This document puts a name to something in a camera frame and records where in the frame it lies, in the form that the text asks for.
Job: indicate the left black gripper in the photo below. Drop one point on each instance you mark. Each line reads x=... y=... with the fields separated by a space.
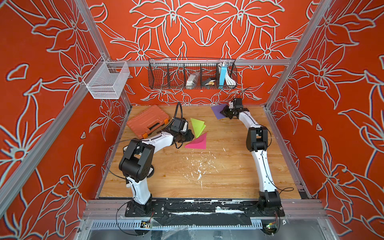
x=189 y=138

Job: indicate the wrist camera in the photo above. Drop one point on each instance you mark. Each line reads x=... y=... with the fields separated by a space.
x=236 y=103
x=179 y=125

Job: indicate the purple square paper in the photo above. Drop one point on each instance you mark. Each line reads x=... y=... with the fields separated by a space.
x=217 y=111

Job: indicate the clear acrylic wall bin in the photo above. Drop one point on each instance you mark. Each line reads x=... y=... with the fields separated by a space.
x=102 y=84

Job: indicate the lime green square paper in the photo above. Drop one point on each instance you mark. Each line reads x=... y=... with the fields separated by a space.
x=198 y=127

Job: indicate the clear plastic bag in basket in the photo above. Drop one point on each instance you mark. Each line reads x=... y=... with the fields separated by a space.
x=192 y=81

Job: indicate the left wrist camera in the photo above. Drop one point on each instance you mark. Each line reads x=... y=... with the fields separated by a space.
x=179 y=125

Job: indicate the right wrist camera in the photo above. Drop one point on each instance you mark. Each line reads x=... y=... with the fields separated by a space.
x=236 y=103

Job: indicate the orange plastic tool case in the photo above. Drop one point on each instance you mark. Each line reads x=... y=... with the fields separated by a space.
x=147 y=121

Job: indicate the magenta square paper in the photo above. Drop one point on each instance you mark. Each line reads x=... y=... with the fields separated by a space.
x=200 y=143

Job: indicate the small black box in basket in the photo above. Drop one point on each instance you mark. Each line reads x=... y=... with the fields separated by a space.
x=209 y=82

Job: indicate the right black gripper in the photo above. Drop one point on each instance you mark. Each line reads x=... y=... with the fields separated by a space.
x=224 y=111

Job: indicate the black wire wall basket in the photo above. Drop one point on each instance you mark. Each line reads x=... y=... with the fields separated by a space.
x=192 y=73

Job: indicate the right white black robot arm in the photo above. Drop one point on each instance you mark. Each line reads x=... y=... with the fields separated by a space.
x=257 y=143

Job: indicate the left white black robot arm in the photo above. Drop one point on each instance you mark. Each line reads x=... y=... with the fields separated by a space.
x=136 y=166

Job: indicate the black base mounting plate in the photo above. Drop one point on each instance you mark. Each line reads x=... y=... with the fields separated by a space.
x=207 y=213

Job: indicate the light blue box in basket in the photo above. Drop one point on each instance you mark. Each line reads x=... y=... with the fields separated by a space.
x=223 y=72

